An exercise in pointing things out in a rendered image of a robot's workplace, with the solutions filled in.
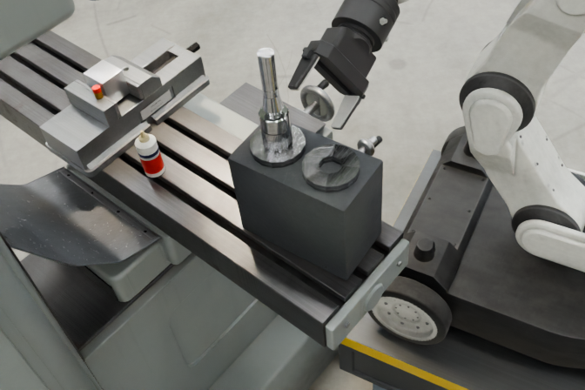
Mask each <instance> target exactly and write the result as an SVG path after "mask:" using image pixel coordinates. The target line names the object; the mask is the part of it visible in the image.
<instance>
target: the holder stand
mask: <svg viewBox="0 0 585 390"><path fill-rule="evenodd" d="M291 130H292V145H291V146H290V147H289V148H288V149H287V150H285V151H281V152H272V151H268V150H267V149H266V148H265V147H264V145H263V139H262V134H261V129H260V125H259V126H258V127H257V128H256V129H255V130H254V131H253V132H252V133H251V134H250V135H249V136H248V137H247V138H246V139H245V141H244V142H243V143H242V144H241V145H240V146H239V147H238V148H237V149H236V150H235V151H234V152H233V153H232V154H231V155H230V156H229V157H228V163H229V166H230V171H231V174H232V182H233V186H234V190H235V194H236V198H237V202H238V207H239V214H240V217H241V222H242V226H243V228H244V229H246V230H247V231H249V232H252V233H254V234H256V235H258V236H260V237H261V238H263V239H266V240H268V241H270V242H272V243H274V244H275V245H277V246H279V247H281V248H283V249H285V250H287V251H289V252H291V253H293V254H295V255H297V256H299V257H301V258H302V259H305V260H307V261H309V262H311V263H313V264H315V265H316V266H319V267H321V268H323V269H324V270H326V271H328V272H330V273H332V274H334V275H336V276H338V277H340V278H342V279H344V280H348V279H349V277H350V276H351V274H352V273H353V271H354V270H355V268H356V267H357V265H358V264H359V263H360V261H361V260H362V259H363V258H364V256H365V255H366V253H367V252H368V250H369V249H370V247H371V246H372V244H373V243H374V241H375V240H376V239H377V238H378V237H379V235H380V233H381V211H382V177H383V161H382V160H381V159H378V158H375V157H373V156H370V155H368V154H365V153H364V152H362V151H358V150H355V149H354V148H351V147H349V146H347V145H343V144H341V143H339V142H336V141H334V140H332V139H330V138H326V137H324V136H321V135H319V134H318V133H315V132H313V131H309V130H307V129H305V128H303V127H300V126H298V125H296V124H292V123H291Z"/></svg>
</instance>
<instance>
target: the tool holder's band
mask: <svg viewBox="0 0 585 390"><path fill-rule="evenodd" d="M289 116H290V115H289V109H288V107H287V106H286V105H285V104H283V109H282V110H281V113H280V114H279V115H277V116H269V115H267V114H266V112H264V111H263V106H262V107H261V108H260V109H259V121H260V122H261V123H262V124H264V125H266V126H271V127H274V126H280V125H282V124H284V123H285V122H286V121H287V120H288V118H289Z"/></svg>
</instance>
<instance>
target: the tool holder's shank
mask: <svg viewBox="0 0 585 390"><path fill-rule="evenodd" d="M257 56H258V61H259V73H260V78H261V84H262V91H263V111H264V112H266V114H267V115H269V116H277V115H279V114H280V113H281V110H282V109H283V103H282V100H281V97H280V94H279V85H278V78H277V71H276V64H275V56H274V51H273V49H271V48H263V49H260V50H259V51H258V52H257Z"/></svg>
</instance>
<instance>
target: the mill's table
mask: <svg viewBox="0 0 585 390"><path fill-rule="evenodd" d="M100 61H102V59H100V58H98V57H96V56H94V55H92V54H91V53H90V52H88V51H86V50H84V49H82V48H80V47H79V46H77V45H75V44H74V43H72V42H70V41H68V40H67V39H65V38H63V37H61V36H59V35H58V34H56V33H55V32H53V31H51V30H49V31H47V32H45V33H44V34H43V35H42V36H40V37H38V38H36V39H34V40H33V41H31V42H30V43H28V44H26V45H25V46H23V47H22V48H20V49H19V50H16V51H15V52H13V53H11V54H10V55H9V56H7V57H5V58H4V59H2V60H1V61H0V115H1V116H3V117H4V118H6V119H7V120H9V121H10V122H11V123H12V124H14V125H15V126H16V127H18V128H19V129H20V130H22V131H24V132H25V133H26V134H28V135H29V136H31V137H32V138H34V139H35V140H36V141H37V142H38V143H40V144H41V145H43V146H44V147H46V148H47V146H46V144H45V143H46V140H45V138H44V135H43V133H42V132H41V130H40V128H39V126H41V125H42V124H44V123H45V122H47V121H48V120H50V119H51V118H53V117H54V116H56V115H57V114H58V113H59V112H60V111H62V110H63V109H65V108H66V107H68V106H69V105H70V104H71V102H70V100H69V99H68V97H67V94H66V92H65V90H64V88H65V87H66V86H68V85H69V84H71V83H72V82H74V81H76V80H79V81H81V82H82V83H84V84H87V83H86V80H85V78H84V72H86V71H87V70H89V69H90V68H91V67H92V66H94V65H95V64H97V63H99V62H100ZM87 85H88V84H87ZM150 126H151V128H152V131H150V132H149V133H148V134H151V135H153V136H154V137H155V138H156V140H157V143H158V148H159V150H160V153H161V156H162V159H163V162H164V165H165V171H164V173H163V174H162V175H160V176H158V177H155V178H151V177H148V176H147V175H146V174H145V171H144V168H143V166H142V163H141V161H140V158H139V155H138V151H137V148H136V146H135V145H133V146H132V147H131V148H130V149H128V150H127V151H126V152H124V153H123V154H122V155H121V156H119V157H118V158H117V159H115V160H114V161H113V162H112V163H110V164H109V165H108V166H106V167H105V168H104V169H103V170H102V171H101V172H100V173H98V174H97V175H96V176H94V177H91V178H90V177H87V176H86V177H87V178H89V179H90V180H92V181H93V182H94V183H96V184H97V185H99V186H100V187H102V188H103V189H105V190H106V191H107V192H108V193H110V194H111V195H112V196H114V197H115V198H117V199H118V200H120V201H121V202H122V203H124V204H125V205H127V206H128V207H130V208H131V209H132V210H133V211H134V212H136V213H138V214H139V215H140V216H142V217H143V218H145V219H146V220H148V221H149V222H151V223H152V224H153V225H155V226H156V227H157V228H158V229H160V230H161V231H162V232H164V233H166V234H167V235H168V236H170V237H171V238H173V239H174V240H176V241H177V242H179V244H181V245H182V246H184V247H185V248H186V249H188V250H189V251H190V252H192V253H194V254H195V255H196V256H198V257H199V258H201V259H202V260H204V262H206V263H207V264H208V265H210V266H212V267H213V268H214V269H216V270H217V271H219V272H220V273H222V274H223V275H224V276H226V277H227V278H228V279H229V280H231V281H232V282H234V283H235V284H236V285H238V286H240V287H241V288H242V289H244V290H245V291H247V292H248V293H250V294H251V295H252V296H253V297H254V298H256V299H258V300H259V301H260V302H262V303H263V304H264V305H266V306H268V307H269V308H270V309H272V310H273V311H274V312H276V313H277V314H278V315H280V316H281V317H282V318H284V319H286V320H287V321H288V322H290V323H291V324H293V325H294V326H296V327H297V328H298V329H299V330H300V331H302V332H303V333H305V334H306V335H308V336H309V337H310V338H312V339H313V340H315V341H316V342H318V343H319V344H321V345H322V346H323V347H326V346H328V347H329V348H330V349H332V350H335V349H336V348H337V347H338V345H339V344H340V343H341V342H342V341H343V339H344V338H345V337H346V336H347V335H348V334H349V333H350V332H351V331H352V330H353V329H354V327H355V326H356V325H357V324H358V323H359V322H360V320H361V319H362V318H363V317H364V316H365V315H366V313H367V312H368V311H371V310H372V309H373V308H374V307H375V306H376V305H377V304H378V302H379V300H380V298H381V296H382V293H383V292H384V291H385V290H386V289H387V288H388V287H389V286H390V285H391V283H392V282H393V281H394V280H395V279H396V277H397V276H398V275H399V274H400V272H401V271H402V270H403V269H404V268H405V267H406V265H407V263H408V253H409V241H407V240H405V239H404V238H403V232H401V231H400V230H398V229H396V228H394V227H393V226H391V225H389V224H388V223H386V222H384V221H383V220H381V233H380V235H379V237H378V238H377V239H376V240H375V241H374V243H373V244H372V246H371V247H370V249H369V250H368V252H367V253H366V255H365V256H364V258H363V259H362V260H361V261H360V263H359V264H358V265H357V267H356V268H355V270H354V271H353V273H352V274H351V276H350V277H349V279H348V280H344V279H342V278H340V277H338V276H336V275H334V274H332V273H330V272H328V271H326V270H324V269H323V268H321V267H319V266H316V265H315V264H313V263H311V262H309V261H307V260H305V259H302V258H301V257H299V256H297V255H295V254H293V253H291V252H289V251H287V250H285V249H283V248H281V247H279V246H277V245H275V244H274V243H272V242H270V241H268V240H266V239H263V238H261V237H260V236H258V235H256V234H254V233H252V232H249V231H247V230H246V229H244V228H243V226H242V222H241V217H240V214H239V207H238V202H237V198H236V194H235V190H234V186H233V182H232V174H231V171H230V166H229V163H228V157H229V156H230V155H231V154H232V153H233V152H234V151H235V150H236V149H237V148H238V147H239V146H240V145H241V144H242V143H243V142H244V141H243V140H241V139H240V138H237V137H235V136H234V135H232V134H231V133H229V132H228V131H225V130H223V129H222V128H220V127H218V126H216V125H215V124H213V123H211V122H210V121H208V120H206V119H204V118H202V117H200V116H199V115H198V114H196V113H194V112H192V111H190V110H188V109H186V108H185V107H184V106H182V107H181V108H179V109H178V110H177V111H175V112H174V113H173V114H172V115H170V116H169V117H168V118H167V119H166V120H165V121H164V122H162V123H161V124H160V125H156V124H150ZM47 149H48V148H47Z"/></svg>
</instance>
